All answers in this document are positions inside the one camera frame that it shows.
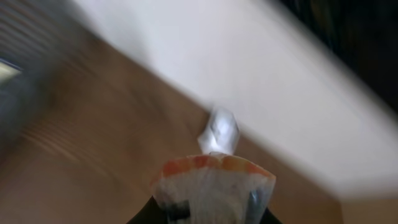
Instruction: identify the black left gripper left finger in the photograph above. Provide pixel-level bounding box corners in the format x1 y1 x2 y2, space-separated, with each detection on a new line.
126 197 168 224

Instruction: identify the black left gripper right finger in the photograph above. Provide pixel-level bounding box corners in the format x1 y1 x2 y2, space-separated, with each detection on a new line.
261 208 282 224

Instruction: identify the grey plastic mesh basket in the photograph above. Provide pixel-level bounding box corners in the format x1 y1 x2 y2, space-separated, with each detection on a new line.
1 0 81 151

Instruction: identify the small orange snack packet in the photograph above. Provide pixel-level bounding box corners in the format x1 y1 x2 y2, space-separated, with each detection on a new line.
151 154 276 224

